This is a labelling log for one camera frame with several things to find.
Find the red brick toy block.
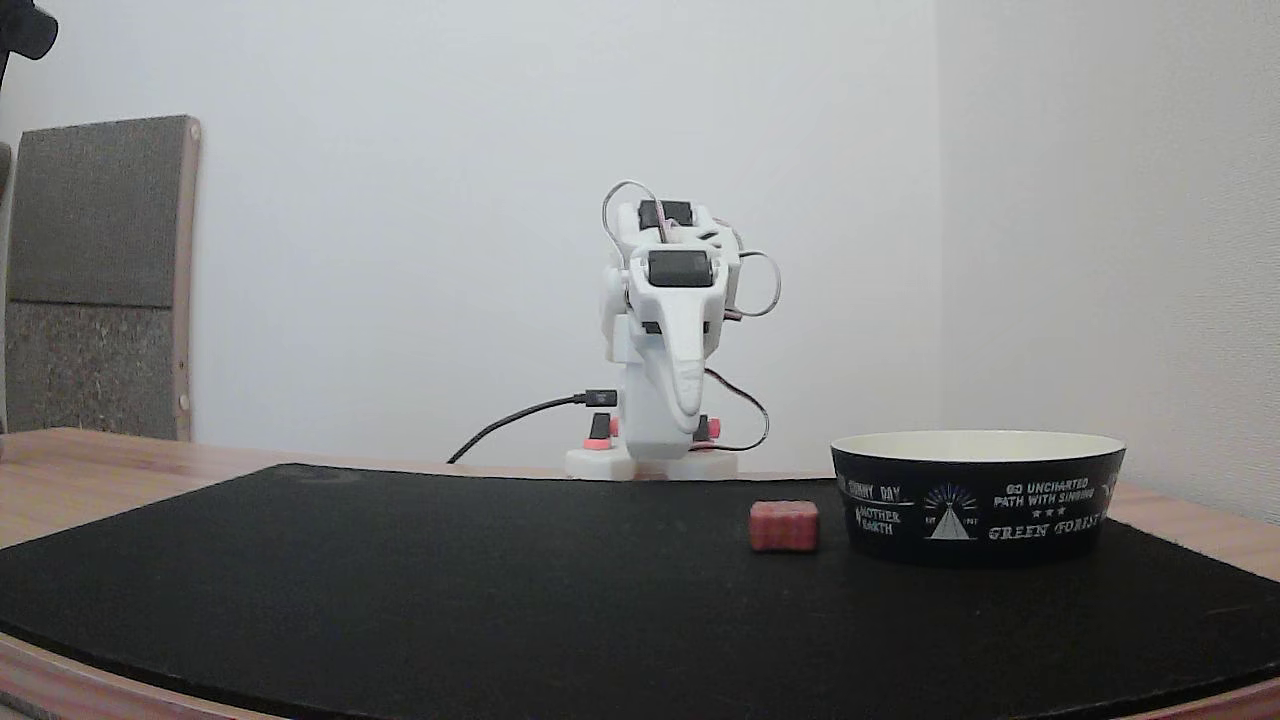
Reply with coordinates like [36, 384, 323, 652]
[749, 501, 820, 553]

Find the black printed paper bowl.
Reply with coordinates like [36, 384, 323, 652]
[831, 430, 1127, 569]

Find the black desk mat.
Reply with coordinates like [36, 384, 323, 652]
[0, 463, 1280, 720]

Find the looped gripper servo wire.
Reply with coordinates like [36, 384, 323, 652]
[732, 249, 782, 320]

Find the red black servo wire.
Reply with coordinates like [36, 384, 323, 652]
[704, 367, 771, 453]

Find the grey looped servo wire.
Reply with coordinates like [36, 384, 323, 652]
[601, 180, 669, 269]

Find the black plug cable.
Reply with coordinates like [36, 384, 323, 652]
[446, 389, 619, 465]

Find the grey felt board wooden frame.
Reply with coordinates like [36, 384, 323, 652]
[4, 115, 202, 442]

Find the black camera device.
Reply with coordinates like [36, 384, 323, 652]
[0, 0, 59, 93]

